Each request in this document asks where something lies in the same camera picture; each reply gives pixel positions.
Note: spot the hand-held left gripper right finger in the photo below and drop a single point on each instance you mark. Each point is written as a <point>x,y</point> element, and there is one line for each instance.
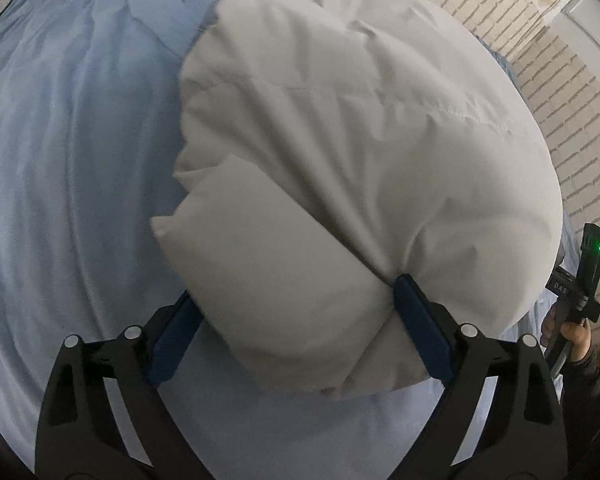
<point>425,330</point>

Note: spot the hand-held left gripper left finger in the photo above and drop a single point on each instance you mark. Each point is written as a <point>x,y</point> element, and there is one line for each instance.
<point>175,340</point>

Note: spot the person's right forearm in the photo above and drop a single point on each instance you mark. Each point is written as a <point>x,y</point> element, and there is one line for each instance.
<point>587,405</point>

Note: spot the person's right hand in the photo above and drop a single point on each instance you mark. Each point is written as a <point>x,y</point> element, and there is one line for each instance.
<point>577,342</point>

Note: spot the blue bed sheet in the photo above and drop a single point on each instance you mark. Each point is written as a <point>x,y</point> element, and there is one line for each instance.
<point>80,160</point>

